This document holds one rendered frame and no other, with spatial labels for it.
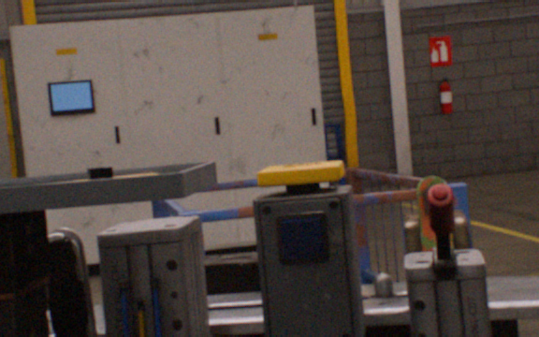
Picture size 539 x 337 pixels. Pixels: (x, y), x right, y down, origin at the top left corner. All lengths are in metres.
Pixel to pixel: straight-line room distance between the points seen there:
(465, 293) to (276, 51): 8.28
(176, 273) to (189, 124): 8.12
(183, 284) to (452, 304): 0.23
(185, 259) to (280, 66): 8.24
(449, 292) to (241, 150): 8.21
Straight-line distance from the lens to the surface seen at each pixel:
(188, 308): 1.00
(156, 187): 0.79
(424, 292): 0.97
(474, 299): 0.98
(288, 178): 0.81
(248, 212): 3.03
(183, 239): 0.99
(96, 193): 0.80
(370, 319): 1.10
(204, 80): 9.12
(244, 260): 1.33
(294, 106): 9.22
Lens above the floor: 1.21
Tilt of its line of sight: 3 degrees down
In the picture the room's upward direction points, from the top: 5 degrees counter-clockwise
